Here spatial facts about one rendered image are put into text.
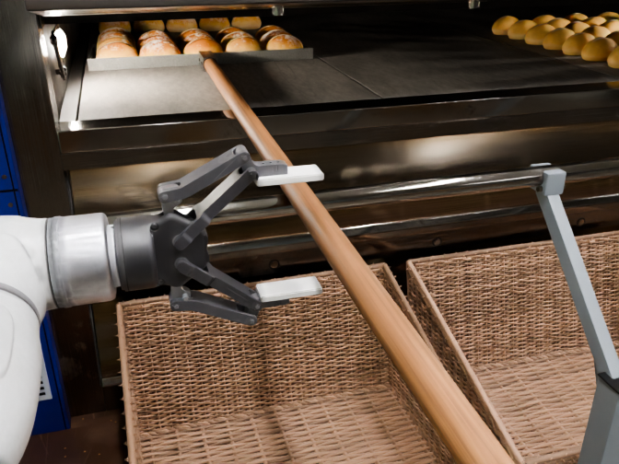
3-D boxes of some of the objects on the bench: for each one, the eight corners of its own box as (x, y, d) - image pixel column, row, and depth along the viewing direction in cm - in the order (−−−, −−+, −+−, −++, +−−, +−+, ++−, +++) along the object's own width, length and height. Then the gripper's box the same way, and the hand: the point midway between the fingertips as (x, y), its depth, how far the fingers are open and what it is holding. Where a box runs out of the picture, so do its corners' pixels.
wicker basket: (393, 362, 147) (401, 256, 135) (601, 325, 161) (624, 226, 149) (506, 538, 105) (531, 407, 93) (775, 467, 119) (827, 345, 107)
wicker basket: (129, 412, 132) (110, 298, 120) (381, 364, 147) (388, 258, 135) (144, 640, 90) (119, 500, 78) (495, 539, 105) (519, 409, 93)
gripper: (98, 124, 62) (309, 109, 67) (129, 337, 73) (309, 309, 78) (96, 148, 55) (332, 129, 61) (131, 377, 66) (328, 344, 72)
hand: (309, 232), depth 69 cm, fingers open, 13 cm apart
